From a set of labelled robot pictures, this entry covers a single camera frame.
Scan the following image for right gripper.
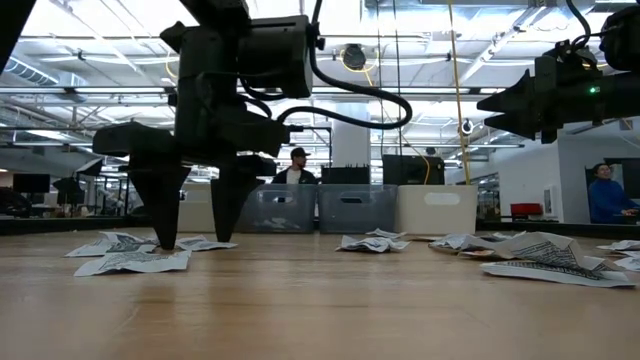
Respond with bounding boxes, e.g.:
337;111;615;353
477;53;591;145

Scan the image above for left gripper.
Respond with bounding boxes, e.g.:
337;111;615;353
92;14;290;251

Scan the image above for translucent light grey bin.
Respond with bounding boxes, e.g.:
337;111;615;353
177;184;237;234

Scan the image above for dark grey plastic bin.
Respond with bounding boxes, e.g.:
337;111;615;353
235;183;319;235
317;184;399;235

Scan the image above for long ceiling light strip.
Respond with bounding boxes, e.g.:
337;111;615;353
0;85;506;97

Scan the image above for red seat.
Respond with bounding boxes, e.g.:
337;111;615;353
509;202;544;218

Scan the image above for person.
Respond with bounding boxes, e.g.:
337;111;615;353
272;146;319;185
587;162;640;225

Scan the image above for black softbox lamp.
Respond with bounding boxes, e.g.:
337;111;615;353
74;158;105;178

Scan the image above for black equipment box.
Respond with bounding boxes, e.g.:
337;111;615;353
382;154;446;187

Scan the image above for dark equipment silhouette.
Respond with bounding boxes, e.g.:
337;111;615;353
52;177;86;207

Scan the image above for dark glass doorway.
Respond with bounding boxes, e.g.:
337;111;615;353
584;158;640;225

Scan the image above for white plastic bin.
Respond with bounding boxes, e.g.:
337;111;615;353
397;185;479;236

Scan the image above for white packet red print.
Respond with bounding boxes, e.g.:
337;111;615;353
457;249;501;260

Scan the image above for white structural column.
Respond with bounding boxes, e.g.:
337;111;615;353
332;103;371;169

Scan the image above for black monitor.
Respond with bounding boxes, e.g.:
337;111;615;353
12;173;51;195

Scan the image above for yellow hanging cord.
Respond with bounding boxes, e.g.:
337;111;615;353
447;0;472;187

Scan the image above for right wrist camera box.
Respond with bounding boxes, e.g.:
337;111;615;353
543;38;600;70

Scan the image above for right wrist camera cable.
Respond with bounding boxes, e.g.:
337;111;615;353
564;0;601;51

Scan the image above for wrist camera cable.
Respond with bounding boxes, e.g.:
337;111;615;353
277;0;414;132
564;0;601;51

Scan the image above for black hanging cables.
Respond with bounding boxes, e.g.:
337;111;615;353
374;0;404;157

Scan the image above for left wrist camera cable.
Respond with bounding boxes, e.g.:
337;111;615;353
277;0;414;132

